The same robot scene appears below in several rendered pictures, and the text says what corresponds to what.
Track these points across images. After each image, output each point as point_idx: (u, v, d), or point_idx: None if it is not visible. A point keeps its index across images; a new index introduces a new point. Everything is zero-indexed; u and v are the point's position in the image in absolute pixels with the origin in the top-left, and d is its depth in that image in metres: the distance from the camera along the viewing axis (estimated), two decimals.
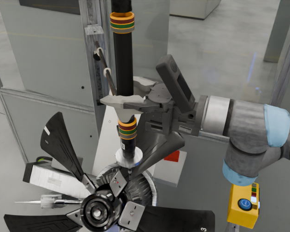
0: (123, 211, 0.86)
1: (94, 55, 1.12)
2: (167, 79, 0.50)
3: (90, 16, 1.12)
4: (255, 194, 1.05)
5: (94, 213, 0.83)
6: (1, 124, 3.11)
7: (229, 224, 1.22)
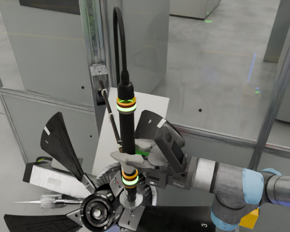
0: (123, 213, 0.87)
1: (98, 92, 1.23)
2: (163, 148, 0.61)
3: (90, 16, 1.12)
4: None
5: (94, 213, 0.83)
6: (1, 124, 3.11)
7: None
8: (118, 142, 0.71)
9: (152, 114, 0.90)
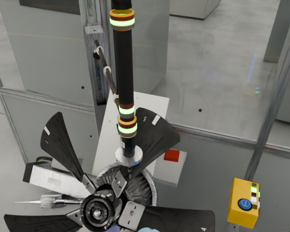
0: None
1: (94, 54, 1.12)
2: None
3: (90, 16, 1.12)
4: (255, 194, 1.05)
5: (95, 210, 0.83)
6: (1, 124, 3.11)
7: (229, 224, 1.22)
8: None
9: (211, 229, 0.83)
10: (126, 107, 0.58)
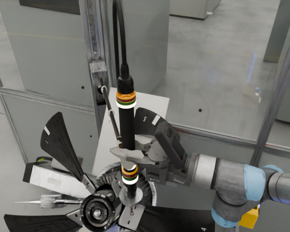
0: None
1: (98, 89, 1.22)
2: (164, 144, 0.60)
3: (90, 16, 1.12)
4: None
5: (95, 210, 0.83)
6: (1, 124, 3.11)
7: None
8: (118, 138, 0.70)
9: (211, 229, 0.83)
10: None
